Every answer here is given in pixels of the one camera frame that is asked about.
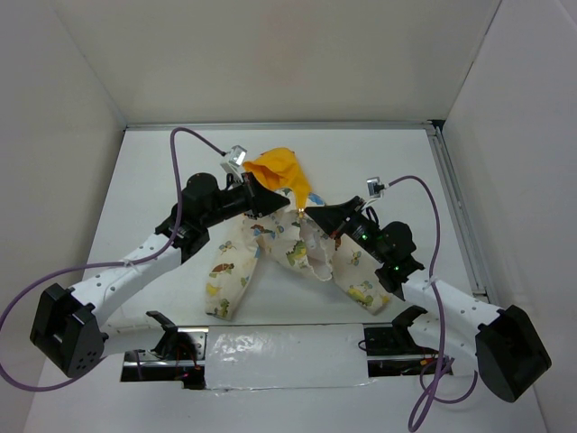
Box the purple cable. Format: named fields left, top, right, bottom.
left=382, top=175, right=479, bottom=432
left=0, top=128, right=226, bottom=392

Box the white taped cover plate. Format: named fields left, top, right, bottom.
left=205, top=324, right=370, bottom=391

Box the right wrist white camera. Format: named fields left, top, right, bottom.
left=366, top=177, right=389, bottom=199

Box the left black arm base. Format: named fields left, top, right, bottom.
left=120, top=310, right=208, bottom=391

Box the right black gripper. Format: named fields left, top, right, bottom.
left=306, top=196, right=389, bottom=264

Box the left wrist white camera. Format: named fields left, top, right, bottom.
left=220, top=145, right=247, bottom=172

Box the yellow dinosaur print jacket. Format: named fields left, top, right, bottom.
left=205, top=147, right=390, bottom=320

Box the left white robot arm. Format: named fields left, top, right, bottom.
left=30, top=173, right=289, bottom=379

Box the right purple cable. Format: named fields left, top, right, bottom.
left=382, top=175, right=479, bottom=432

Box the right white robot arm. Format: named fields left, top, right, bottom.
left=305, top=197, right=552, bottom=402

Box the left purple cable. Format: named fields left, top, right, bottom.
left=0, top=128, right=226, bottom=392

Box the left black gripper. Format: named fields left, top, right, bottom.
left=201, top=171, right=289, bottom=229

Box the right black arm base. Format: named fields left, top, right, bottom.
left=357, top=307, right=438, bottom=378

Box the wrist white camera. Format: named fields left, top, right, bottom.
left=366, top=177, right=389, bottom=199
left=220, top=145, right=247, bottom=172

